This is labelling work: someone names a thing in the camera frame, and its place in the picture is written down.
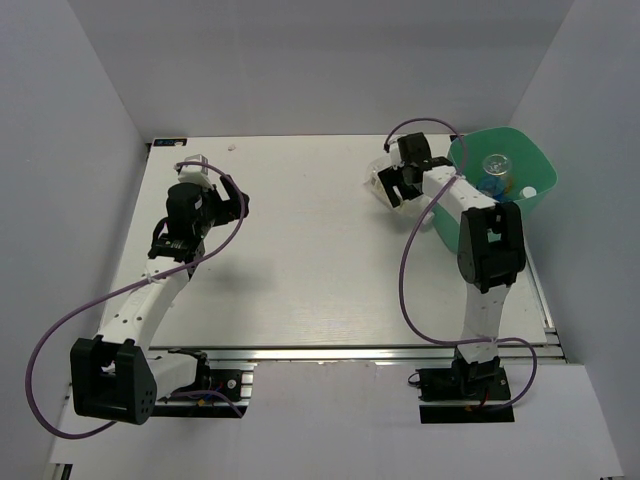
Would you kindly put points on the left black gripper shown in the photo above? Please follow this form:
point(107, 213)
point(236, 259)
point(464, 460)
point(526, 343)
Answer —
point(231, 209)

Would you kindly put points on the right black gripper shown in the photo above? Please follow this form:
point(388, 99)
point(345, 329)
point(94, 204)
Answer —
point(390, 179)

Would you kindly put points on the large clear square bottle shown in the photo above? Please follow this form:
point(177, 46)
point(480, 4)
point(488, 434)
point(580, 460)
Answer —
point(408, 210)

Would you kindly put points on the clear bottle dark blue label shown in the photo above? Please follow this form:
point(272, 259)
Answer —
point(495, 168)

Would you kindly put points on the clear bottle blue green label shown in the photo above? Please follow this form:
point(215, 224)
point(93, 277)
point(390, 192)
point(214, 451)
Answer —
point(527, 192)

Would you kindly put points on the orange juice bottle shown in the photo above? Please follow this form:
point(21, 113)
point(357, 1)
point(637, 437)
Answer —
point(508, 185)

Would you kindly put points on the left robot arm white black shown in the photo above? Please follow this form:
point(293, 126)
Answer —
point(113, 375)

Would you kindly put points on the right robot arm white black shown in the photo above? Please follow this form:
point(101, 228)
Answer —
point(490, 249)

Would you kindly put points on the green plastic bin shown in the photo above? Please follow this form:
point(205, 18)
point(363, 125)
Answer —
point(530, 168)

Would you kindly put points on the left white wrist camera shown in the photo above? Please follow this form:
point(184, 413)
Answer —
point(194, 170)

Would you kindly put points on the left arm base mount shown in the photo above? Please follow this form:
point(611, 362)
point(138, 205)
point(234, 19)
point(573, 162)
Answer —
point(190, 384)

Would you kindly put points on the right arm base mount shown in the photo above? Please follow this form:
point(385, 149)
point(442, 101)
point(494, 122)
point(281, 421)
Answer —
point(445, 400)

